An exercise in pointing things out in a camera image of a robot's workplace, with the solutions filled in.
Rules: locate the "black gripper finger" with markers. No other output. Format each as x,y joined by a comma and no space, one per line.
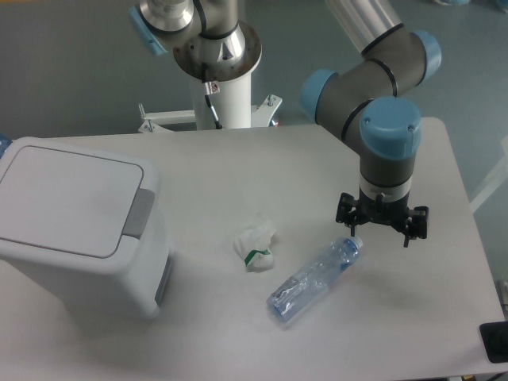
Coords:
348,214
414,224

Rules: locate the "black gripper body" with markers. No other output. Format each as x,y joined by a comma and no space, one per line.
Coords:
380,211

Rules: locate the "silver blue-jointed robot arm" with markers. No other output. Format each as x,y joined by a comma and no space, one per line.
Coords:
363,107

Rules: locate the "white trash can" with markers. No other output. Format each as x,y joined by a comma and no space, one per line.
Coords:
130,282

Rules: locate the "white trash can lid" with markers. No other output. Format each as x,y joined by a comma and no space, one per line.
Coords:
70,202

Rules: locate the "clear blue plastic bottle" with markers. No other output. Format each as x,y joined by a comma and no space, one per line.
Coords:
313,279

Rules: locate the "crumpled white paper wrapper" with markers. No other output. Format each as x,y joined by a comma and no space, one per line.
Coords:
251,242

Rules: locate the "black device at table edge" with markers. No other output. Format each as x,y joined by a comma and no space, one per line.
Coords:
494,337

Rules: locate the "blue object at left edge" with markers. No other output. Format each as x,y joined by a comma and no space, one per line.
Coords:
5,142

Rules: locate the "white frame at right edge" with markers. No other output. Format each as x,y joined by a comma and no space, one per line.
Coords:
491,182

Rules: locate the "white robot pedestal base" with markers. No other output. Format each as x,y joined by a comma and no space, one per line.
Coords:
226,99

